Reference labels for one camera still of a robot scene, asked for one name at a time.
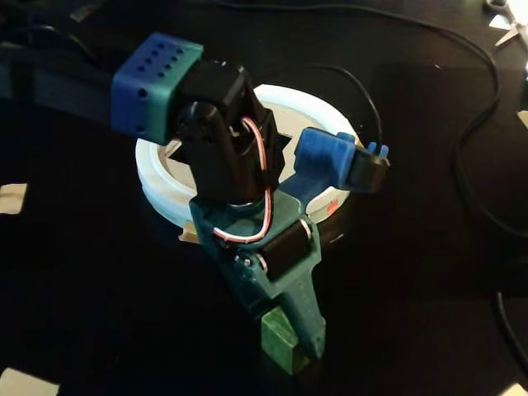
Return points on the blue and black robot arm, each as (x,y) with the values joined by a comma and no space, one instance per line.
(152,86)

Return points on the white paper scrap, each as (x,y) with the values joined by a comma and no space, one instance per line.
(498,21)

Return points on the white round shape sorter lid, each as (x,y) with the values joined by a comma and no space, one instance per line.
(288,98)

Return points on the green wooden cube block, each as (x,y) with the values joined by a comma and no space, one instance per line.
(277,335)

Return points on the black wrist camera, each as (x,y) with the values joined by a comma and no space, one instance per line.
(365,175)

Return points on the wide masking tape strip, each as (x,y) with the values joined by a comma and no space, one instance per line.
(190,233)

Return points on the teal gripper with motor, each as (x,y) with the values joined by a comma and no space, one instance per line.
(285,251)

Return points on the white paper sheet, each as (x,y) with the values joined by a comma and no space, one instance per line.
(517,389)
(24,383)

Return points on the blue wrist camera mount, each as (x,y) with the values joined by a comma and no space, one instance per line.
(323,156)

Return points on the tan tape piece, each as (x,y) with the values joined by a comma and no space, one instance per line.
(12,198)

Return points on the small red sticker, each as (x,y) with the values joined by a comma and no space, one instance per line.
(332,206)

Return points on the small white object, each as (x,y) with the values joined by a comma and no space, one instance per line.
(523,119)

